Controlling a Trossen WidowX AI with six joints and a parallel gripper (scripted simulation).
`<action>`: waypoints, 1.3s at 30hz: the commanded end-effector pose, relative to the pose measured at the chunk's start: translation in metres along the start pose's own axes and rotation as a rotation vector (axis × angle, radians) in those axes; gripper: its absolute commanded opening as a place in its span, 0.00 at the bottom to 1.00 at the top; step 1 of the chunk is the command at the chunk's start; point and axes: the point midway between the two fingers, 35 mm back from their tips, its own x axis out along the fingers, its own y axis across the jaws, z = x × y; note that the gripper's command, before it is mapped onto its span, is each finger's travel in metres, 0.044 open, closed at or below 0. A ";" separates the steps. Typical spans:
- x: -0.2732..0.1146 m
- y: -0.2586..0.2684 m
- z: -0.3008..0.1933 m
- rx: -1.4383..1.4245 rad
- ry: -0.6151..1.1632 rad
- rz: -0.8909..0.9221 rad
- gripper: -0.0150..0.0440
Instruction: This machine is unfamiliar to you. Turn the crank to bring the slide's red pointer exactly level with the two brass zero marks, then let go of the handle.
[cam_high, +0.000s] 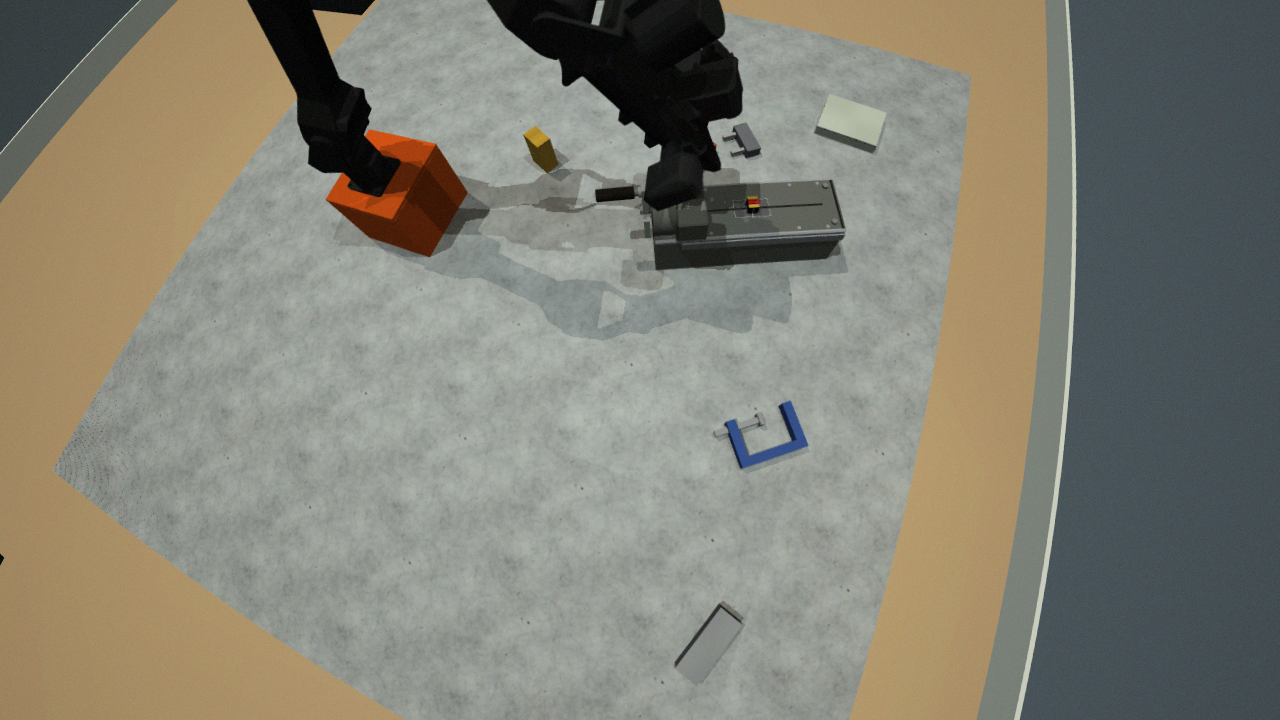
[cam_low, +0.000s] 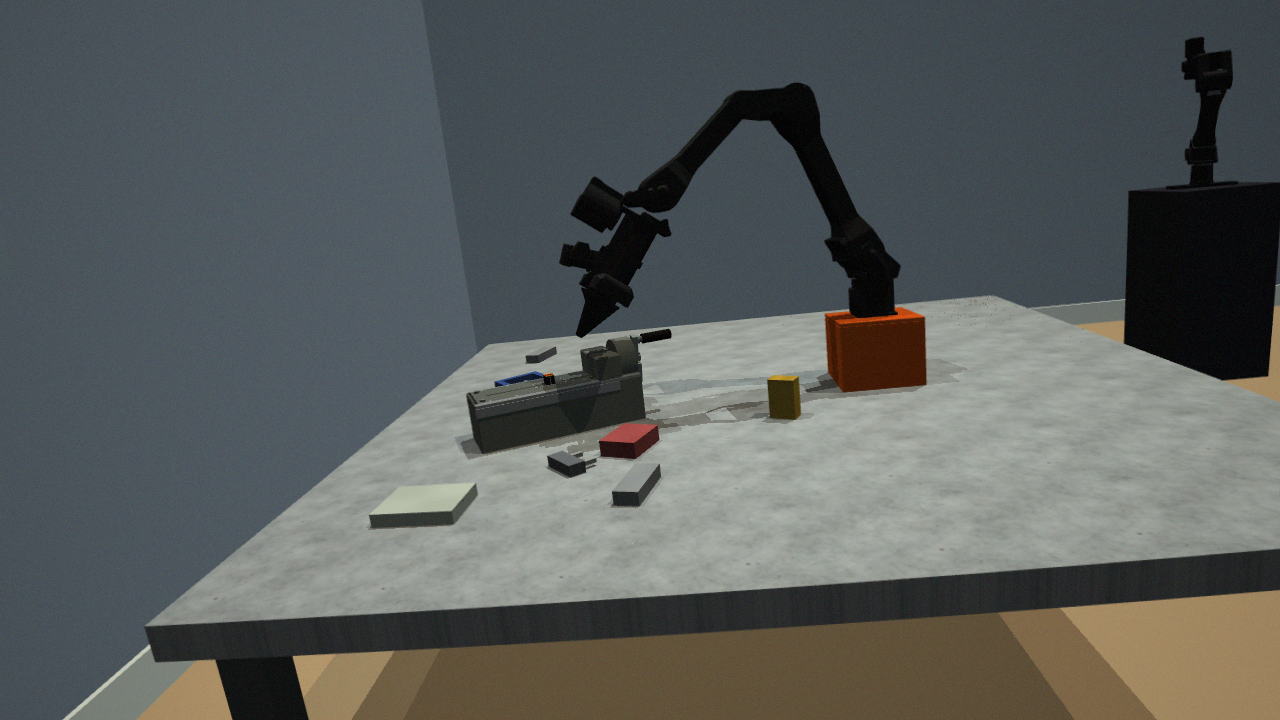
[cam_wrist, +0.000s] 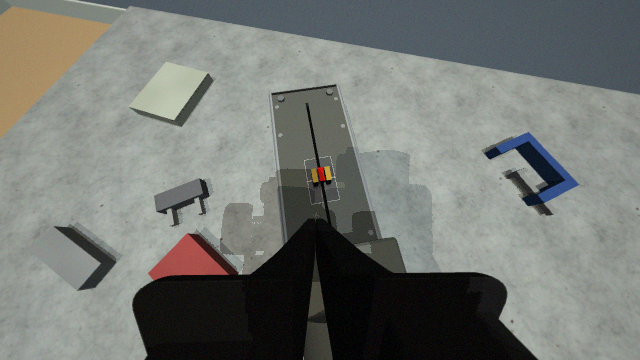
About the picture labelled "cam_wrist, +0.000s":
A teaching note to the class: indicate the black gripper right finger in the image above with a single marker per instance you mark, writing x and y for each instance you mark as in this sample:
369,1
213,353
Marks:
359,294

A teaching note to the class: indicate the red block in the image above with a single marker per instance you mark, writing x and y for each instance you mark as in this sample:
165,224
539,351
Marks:
192,255

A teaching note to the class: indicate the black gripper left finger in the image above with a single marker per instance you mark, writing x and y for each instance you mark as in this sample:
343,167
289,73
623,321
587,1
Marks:
272,303

